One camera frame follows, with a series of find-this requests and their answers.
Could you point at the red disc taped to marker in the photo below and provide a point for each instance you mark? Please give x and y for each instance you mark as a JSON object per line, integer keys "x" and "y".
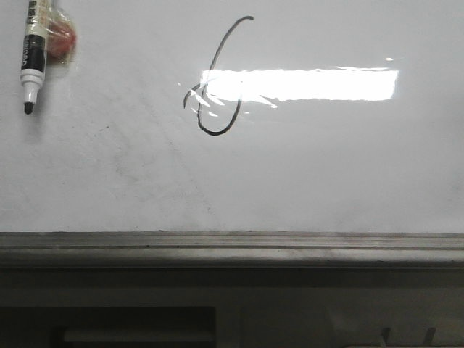
{"x": 62, "y": 37}

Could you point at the black white whiteboard marker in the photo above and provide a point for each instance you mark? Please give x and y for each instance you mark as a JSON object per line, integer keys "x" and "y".
{"x": 34, "y": 51}

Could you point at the white whiteboard surface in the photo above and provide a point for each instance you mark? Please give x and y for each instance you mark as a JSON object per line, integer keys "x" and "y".
{"x": 326, "y": 116}

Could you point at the grey hook bracket left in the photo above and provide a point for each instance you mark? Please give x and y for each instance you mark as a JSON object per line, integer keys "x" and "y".
{"x": 385, "y": 332}

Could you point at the grey hook bracket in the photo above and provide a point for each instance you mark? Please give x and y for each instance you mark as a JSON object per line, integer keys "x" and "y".
{"x": 385, "y": 332}
{"x": 429, "y": 336}

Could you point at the grey hook bracket right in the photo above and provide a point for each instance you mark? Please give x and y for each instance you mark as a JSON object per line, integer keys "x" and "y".
{"x": 429, "y": 336}

